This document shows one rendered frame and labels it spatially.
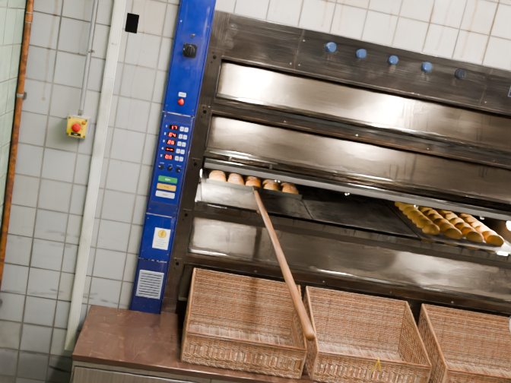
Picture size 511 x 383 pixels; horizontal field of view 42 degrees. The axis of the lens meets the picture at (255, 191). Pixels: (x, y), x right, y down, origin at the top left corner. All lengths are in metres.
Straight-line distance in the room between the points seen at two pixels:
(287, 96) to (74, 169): 1.08
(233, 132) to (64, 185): 0.85
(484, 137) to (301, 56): 1.00
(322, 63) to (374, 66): 0.26
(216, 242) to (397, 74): 1.21
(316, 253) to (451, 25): 1.29
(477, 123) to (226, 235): 1.37
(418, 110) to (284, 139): 0.67
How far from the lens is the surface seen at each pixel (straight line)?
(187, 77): 3.14
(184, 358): 3.04
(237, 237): 3.34
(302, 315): 2.16
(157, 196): 3.24
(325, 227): 3.37
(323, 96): 3.24
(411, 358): 3.46
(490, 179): 3.58
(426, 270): 3.60
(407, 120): 3.34
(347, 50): 3.26
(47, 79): 3.25
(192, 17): 3.13
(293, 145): 3.25
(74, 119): 3.17
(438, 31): 3.36
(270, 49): 3.20
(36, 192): 3.36
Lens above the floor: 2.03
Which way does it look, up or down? 13 degrees down
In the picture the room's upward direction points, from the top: 12 degrees clockwise
